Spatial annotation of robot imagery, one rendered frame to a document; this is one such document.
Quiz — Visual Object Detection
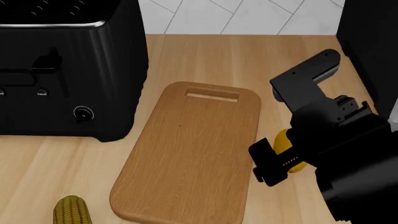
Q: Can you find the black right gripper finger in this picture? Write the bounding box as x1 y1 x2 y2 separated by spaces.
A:
248 137 292 187
269 49 342 114

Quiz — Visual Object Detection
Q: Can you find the wooden cutting board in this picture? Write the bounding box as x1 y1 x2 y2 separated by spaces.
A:
109 80 262 224

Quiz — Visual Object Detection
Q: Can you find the yellow lemon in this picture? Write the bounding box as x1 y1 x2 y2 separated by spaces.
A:
273 128 308 174

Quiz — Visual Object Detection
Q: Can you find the tall black appliance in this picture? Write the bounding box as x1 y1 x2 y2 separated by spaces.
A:
336 0 398 132

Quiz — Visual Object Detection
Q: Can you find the black ribbed toaster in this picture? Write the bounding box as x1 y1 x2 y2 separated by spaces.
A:
0 0 149 143

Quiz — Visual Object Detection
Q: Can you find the black toaster dial knob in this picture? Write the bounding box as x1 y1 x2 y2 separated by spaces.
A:
73 105 95 124

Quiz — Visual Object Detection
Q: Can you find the yellow corn cob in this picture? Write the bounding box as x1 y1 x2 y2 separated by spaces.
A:
52 195 93 224

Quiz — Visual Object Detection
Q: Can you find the black toaster lever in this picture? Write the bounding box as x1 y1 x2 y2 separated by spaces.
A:
31 47 62 71

